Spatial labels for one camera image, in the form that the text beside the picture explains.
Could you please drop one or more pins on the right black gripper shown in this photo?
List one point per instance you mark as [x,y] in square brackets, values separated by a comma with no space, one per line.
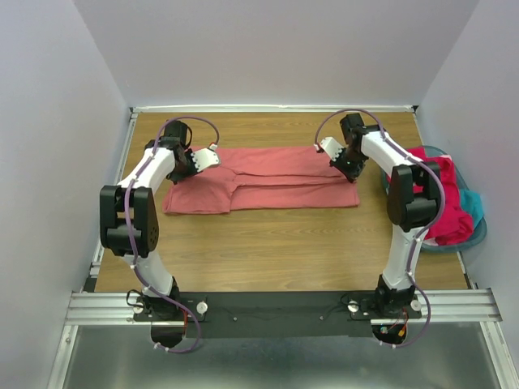
[351,175]

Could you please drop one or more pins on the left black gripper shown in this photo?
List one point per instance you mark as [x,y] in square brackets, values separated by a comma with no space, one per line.
[193,171]

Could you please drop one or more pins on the salmon pink t shirt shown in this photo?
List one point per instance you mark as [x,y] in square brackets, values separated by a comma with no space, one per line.
[262,178]

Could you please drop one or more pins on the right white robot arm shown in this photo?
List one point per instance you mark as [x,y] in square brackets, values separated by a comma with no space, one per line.
[396,286]

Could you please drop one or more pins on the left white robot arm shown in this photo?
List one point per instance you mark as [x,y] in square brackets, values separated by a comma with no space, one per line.
[129,224]

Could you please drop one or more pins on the magenta t shirt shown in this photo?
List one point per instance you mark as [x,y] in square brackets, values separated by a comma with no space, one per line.
[455,226]

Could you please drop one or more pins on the teal t shirt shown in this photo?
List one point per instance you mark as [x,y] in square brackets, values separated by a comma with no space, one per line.
[471,203]

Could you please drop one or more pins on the teal plastic basket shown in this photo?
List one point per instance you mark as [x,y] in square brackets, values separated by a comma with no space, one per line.
[474,239]

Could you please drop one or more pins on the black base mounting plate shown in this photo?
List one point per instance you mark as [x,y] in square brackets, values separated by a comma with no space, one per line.
[274,314]

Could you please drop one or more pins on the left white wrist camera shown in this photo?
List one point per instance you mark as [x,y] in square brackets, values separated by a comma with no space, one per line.
[205,158]

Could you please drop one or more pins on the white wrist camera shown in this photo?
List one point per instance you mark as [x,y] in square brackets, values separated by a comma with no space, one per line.
[332,148]
[205,158]

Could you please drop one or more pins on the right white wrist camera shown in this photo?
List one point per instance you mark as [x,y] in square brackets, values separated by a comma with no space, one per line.
[332,148]

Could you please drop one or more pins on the aluminium front rail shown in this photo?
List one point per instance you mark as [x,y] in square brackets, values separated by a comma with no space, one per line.
[447,306]

